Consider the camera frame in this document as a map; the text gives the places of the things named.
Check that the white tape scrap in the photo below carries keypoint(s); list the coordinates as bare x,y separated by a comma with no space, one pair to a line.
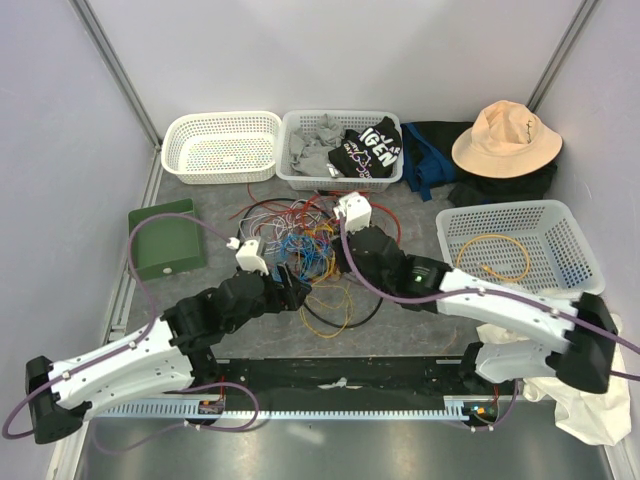
341,383

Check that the middle white clothes basket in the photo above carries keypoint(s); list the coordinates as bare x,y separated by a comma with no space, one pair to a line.
305,121

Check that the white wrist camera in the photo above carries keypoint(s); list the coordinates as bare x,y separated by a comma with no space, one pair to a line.
354,210
249,256

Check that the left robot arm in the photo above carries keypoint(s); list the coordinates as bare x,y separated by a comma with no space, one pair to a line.
170,354

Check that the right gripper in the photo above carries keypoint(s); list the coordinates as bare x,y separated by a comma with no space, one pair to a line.
342,264

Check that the right white large basket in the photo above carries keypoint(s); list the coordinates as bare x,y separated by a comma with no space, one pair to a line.
534,246

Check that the white cloth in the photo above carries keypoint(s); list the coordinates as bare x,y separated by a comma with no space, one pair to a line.
594,419

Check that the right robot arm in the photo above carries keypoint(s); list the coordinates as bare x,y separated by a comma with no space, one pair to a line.
573,341

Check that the green plastic tray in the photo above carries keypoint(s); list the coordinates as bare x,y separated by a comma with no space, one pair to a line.
167,245

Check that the black printed t-shirt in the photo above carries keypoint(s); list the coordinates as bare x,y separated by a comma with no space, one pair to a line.
370,154

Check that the black garment under hat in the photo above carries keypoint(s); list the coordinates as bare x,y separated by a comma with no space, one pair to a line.
471,189

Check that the left white empty basket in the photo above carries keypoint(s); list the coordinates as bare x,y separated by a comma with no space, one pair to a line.
218,148

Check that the blue black garment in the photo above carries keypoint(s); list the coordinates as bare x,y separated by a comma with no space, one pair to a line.
427,149

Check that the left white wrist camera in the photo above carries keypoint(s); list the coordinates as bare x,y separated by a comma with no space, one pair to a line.
249,256

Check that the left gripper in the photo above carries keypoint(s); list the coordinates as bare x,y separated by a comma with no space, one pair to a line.
292,295

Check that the peach bucket hat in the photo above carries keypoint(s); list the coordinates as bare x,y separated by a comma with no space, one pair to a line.
506,140

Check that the slotted cable duct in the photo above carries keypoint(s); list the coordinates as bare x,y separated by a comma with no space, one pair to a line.
192,408

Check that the grey cloth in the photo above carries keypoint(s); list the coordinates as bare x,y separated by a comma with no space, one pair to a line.
310,151

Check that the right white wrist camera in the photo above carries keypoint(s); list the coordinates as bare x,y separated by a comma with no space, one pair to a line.
354,210

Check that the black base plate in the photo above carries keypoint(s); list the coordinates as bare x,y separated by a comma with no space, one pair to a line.
387,382

